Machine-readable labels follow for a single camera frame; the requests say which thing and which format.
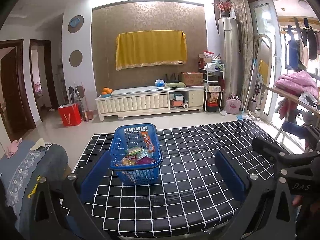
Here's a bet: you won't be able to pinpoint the white TV cabinet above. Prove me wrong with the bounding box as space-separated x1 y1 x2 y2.
95 86 205 122

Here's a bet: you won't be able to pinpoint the brown cardboard box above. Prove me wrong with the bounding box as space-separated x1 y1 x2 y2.
180 72 203 87

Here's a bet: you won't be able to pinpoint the person's right hand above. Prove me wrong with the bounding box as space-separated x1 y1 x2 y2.
292 194 304 207

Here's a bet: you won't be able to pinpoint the pink cloth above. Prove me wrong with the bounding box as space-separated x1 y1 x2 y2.
6 138 23 159

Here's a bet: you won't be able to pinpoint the dark wooden door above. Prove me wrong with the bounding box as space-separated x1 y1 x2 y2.
0 40 37 140

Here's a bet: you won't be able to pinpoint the colourful snack packet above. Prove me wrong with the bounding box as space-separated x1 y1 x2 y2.
115 131 158 167

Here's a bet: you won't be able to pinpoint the pink quilt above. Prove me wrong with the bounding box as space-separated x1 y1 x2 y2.
274 70 319 98

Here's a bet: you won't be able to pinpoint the patterned curtain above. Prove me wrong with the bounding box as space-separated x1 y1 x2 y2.
230 0 258 105

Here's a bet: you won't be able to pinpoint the red gift bag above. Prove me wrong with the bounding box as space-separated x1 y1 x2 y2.
58 103 82 127

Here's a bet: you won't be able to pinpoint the broom with red dustpan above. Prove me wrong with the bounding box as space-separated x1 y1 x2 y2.
80 81 94 123

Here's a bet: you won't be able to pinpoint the grey lace cloth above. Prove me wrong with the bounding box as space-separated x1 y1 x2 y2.
0 140 49 220

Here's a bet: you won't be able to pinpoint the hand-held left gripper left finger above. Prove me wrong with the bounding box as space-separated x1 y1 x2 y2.
25 149 113 240

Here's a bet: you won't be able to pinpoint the cream cloth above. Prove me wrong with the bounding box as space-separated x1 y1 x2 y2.
30 138 47 151

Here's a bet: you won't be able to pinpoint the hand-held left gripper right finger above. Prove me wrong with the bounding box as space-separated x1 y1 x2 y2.
214 150 298 240

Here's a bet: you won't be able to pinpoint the pink bag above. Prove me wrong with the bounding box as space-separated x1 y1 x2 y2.
223 94 242 115

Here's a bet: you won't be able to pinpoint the yellow cloth cover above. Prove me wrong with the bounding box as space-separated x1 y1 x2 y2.
115 30 187 71

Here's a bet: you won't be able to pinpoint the wall plaque with blue plate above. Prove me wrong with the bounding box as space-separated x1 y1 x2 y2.
68 15 84 34

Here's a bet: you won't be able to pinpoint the arched standing mirror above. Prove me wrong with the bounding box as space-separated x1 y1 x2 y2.
251 34 274 117

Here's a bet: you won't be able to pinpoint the white shelf rack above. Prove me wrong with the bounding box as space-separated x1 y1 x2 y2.
199 62 225 113

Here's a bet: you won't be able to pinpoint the purple snack packet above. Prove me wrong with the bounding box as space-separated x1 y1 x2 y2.
136 156 155 165

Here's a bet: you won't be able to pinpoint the grey queen cushion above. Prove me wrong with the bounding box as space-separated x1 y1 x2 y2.
19 144 69 233

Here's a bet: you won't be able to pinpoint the small printed cardboard box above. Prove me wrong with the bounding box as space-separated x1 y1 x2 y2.
199 51 215 63

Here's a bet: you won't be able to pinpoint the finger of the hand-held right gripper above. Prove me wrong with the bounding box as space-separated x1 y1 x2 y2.
281 121 320 153
251 137 320 167

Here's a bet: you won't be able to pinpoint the hanging clothes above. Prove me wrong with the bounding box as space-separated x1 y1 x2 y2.
286 17 320 69

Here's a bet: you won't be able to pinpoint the red flower vase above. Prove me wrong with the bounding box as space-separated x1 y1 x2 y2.
215 0 233 18

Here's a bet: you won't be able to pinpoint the blue plastic basket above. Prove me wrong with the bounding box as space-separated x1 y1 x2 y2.
109 123 164 186

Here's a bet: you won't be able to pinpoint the blue mop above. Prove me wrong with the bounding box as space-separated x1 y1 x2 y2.
236 59 257 120

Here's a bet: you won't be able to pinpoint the black router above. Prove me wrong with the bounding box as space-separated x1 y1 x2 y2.
164 73 180 83

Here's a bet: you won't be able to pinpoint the orange snack packet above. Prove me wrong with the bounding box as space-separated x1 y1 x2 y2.
119 157 137 167

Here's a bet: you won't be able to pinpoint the standing air conditioner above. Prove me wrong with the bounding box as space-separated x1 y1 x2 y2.
218 17 242 98

